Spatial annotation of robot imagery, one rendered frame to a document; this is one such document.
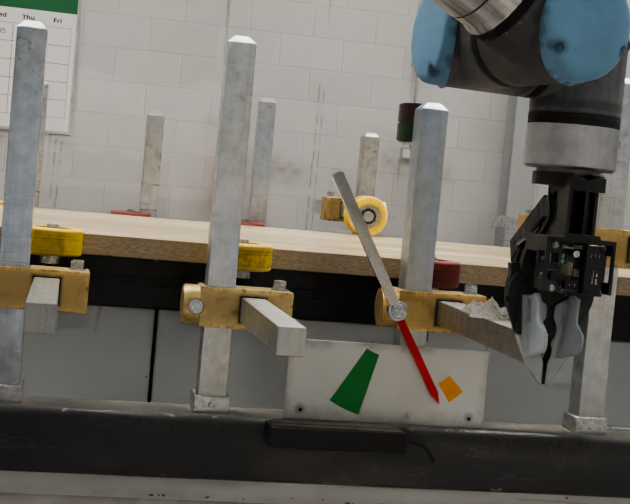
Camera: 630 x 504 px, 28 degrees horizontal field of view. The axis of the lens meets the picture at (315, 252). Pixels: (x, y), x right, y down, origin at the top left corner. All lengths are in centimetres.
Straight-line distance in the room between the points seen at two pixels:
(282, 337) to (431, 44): 33
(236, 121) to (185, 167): 718
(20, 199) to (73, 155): 715
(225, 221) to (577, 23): 64
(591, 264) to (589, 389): 48
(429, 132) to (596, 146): 40
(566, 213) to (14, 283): 67
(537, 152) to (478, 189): 795
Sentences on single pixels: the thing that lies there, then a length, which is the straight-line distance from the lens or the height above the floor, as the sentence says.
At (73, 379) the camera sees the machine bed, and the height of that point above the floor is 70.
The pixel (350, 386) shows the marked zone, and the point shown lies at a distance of 158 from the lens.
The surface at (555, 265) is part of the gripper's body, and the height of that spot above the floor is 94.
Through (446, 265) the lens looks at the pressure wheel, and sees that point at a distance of 166.
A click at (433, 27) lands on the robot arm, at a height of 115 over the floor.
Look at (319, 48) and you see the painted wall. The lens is 890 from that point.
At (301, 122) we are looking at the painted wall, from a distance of 885.
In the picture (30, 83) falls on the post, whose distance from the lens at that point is 153.
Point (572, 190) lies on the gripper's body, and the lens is 122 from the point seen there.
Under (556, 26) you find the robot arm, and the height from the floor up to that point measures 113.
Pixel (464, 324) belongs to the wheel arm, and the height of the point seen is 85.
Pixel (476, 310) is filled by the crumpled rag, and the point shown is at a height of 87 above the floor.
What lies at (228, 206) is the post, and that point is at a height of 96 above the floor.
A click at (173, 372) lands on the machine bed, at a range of 178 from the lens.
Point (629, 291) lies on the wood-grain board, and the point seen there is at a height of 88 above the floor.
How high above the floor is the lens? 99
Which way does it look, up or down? 3 degrees down
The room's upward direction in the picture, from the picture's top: 5 degrees clockwise
